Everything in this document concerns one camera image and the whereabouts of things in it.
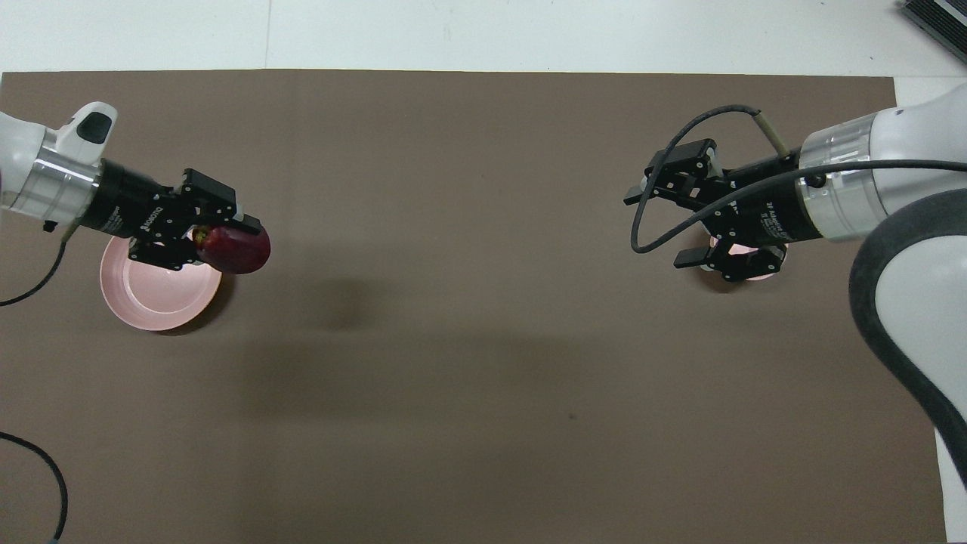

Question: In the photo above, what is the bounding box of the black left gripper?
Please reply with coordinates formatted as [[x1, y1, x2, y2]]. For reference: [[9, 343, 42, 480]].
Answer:
[[79, 160, 261, 271]]

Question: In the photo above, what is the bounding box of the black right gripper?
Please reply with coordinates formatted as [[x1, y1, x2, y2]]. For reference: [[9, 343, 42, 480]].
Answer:
[[624, 140, 820, 282]]

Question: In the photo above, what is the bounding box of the dark red apple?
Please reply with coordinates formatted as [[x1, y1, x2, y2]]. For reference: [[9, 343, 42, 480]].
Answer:
[[198, 225, 271, 275]]

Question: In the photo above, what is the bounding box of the pink bowl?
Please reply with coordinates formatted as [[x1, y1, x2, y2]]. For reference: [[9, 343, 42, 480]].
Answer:
[[699, 234, 789, 285]]

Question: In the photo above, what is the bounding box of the pink plate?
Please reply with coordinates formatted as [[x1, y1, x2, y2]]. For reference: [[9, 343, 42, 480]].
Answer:
[[100, 234, 224, 332]]

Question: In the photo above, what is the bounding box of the brown table mat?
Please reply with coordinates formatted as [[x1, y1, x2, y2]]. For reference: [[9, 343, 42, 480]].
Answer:
[[0, 70, 949, 544]]

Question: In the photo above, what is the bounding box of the dark grey ribbed device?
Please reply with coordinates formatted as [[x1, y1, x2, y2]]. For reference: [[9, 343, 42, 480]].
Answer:
[[899, 0, 967, 63]]

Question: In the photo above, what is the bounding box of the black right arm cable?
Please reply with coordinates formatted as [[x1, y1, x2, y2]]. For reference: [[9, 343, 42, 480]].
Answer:
[[631, 105, 967, 254]]

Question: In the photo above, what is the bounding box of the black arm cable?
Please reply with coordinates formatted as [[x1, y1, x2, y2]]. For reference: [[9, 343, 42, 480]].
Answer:
[[631, 105, 967, 254], [0, 225, 70, 308]]

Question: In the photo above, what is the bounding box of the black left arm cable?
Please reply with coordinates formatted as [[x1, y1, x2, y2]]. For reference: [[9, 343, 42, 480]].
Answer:
[[0, 225, 70, 308]]

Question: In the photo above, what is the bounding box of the black loose cable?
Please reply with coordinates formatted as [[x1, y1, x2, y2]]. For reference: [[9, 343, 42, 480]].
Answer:
[[0, 431, 70, 544]]

